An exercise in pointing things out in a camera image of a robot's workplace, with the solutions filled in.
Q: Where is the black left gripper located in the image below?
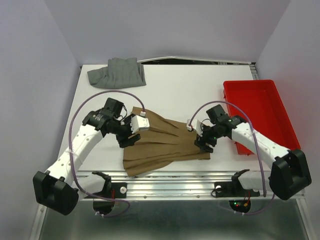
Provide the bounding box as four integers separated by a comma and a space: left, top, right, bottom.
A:
111, 113, 141, 148

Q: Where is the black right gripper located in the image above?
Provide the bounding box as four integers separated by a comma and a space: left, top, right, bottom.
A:
193, 122, 221, 153

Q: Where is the tan brown skirt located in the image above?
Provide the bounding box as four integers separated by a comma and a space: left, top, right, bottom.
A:
122, 109, 211, 177

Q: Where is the grey pleated skirt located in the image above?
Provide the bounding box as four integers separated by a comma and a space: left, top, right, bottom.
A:
87, 57, 147, 89

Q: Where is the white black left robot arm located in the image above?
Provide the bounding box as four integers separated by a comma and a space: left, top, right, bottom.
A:
32, 98, 150, 216

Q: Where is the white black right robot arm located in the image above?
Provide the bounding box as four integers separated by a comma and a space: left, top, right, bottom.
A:
186, 101, 312, 201

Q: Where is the red plastic tray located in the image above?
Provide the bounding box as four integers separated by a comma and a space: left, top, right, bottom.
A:
223, 79, 301, 150

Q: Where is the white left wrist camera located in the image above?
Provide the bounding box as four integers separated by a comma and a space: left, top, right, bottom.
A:
129, 114, 150, 134

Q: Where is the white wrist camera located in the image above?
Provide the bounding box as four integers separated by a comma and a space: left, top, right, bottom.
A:
129, 114, 150, 134
186, 119, 203, 137

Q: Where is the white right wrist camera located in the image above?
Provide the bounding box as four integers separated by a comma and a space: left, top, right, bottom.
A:
186, 119, 203, 137

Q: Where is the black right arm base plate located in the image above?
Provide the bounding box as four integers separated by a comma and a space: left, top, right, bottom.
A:
211, 181, 260, 198

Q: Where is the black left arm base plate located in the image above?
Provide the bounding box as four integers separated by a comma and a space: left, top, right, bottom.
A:
94, 182, 128, 199

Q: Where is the aluminium rail frame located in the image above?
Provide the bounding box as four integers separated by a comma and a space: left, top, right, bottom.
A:
29, 147, 316, 240

